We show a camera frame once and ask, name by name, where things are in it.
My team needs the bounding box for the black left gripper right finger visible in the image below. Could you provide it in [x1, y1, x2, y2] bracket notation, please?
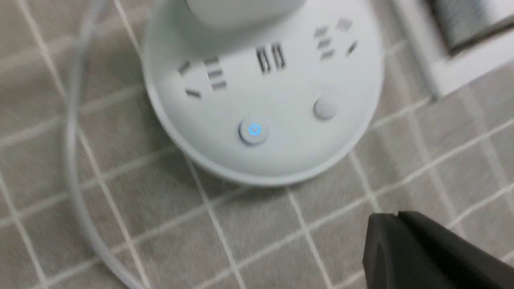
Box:
[397, 212, 514, 289]

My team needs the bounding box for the grey checked tablecloth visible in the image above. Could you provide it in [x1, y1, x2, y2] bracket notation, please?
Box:
[0, 0, 514, 289]

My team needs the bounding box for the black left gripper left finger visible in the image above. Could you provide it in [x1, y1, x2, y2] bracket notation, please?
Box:
[362, 214, 455, 289]

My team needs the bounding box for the white desk lamp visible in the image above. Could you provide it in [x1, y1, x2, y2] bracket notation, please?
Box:
[141, 0, 384, 187]

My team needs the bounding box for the magazine under books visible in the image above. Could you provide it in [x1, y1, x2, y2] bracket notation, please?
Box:
[392, 0, 513, 99]

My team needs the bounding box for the white lamp power cable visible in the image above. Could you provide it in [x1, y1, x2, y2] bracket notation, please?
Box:
[66, 0, 151, 289]

